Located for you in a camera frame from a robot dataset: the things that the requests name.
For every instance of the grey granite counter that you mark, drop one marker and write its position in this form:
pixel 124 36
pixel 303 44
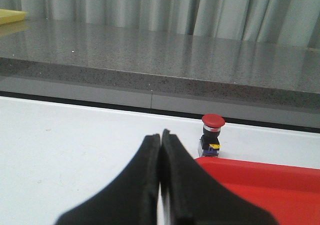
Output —
pixel 90 63

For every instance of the red plastic tray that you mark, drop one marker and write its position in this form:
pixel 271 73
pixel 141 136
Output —
pixel 290 193

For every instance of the grey-white curtain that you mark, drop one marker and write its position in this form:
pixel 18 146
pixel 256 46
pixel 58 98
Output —
pixel 283 22

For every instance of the red mushroom push button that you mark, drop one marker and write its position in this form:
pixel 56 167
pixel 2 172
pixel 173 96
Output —
pixel 209 145

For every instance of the yellow tray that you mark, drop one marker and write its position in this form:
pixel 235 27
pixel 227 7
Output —
pixel 10 16

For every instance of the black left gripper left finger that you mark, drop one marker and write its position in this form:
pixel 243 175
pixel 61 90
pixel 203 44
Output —
pixel 130 199

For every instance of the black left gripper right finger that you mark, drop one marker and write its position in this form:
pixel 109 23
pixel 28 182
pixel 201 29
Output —
pixel 192 197

